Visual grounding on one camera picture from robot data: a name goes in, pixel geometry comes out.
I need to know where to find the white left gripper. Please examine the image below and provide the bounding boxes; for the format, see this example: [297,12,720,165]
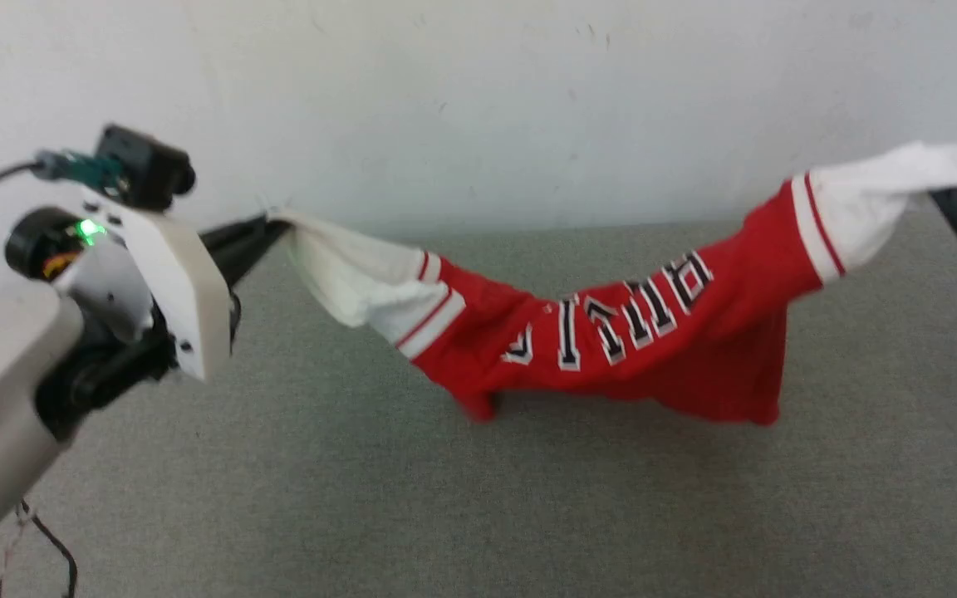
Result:
[5,191,291,384]

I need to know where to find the red and white basketball jersey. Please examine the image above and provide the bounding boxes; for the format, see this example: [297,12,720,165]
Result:
[267,141,957,427]

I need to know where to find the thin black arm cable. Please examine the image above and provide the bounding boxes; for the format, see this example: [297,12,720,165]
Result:
[0,497,81,598]

